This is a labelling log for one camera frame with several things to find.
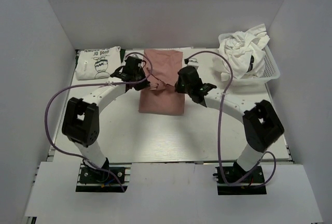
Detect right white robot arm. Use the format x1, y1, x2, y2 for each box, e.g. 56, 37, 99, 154
175, 66, 284, 175

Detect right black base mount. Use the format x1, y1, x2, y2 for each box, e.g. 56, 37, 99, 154
213, 166, 267, 195

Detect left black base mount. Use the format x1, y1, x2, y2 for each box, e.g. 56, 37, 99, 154
75, 163, 131, 193

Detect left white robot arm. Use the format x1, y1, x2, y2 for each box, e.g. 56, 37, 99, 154
62, 52, 153, 171

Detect white plastic basket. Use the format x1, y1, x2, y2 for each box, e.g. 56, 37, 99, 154
218, 33, 280, 86

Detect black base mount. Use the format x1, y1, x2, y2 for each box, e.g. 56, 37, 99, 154
213, 166, 267, 195
75, 163, 131, 193

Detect pink t shirt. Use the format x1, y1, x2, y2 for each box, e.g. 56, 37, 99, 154
139, 49, 185, 116

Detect crumpled white shirts pile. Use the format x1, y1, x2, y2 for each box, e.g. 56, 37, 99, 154
213, 24, 270, 81

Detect folded dark green t shirt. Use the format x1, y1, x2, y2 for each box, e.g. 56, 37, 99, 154
120, 49, 126, 65

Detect folded white printed t shirt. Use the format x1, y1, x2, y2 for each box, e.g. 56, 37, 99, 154
75, 46, 121, 80

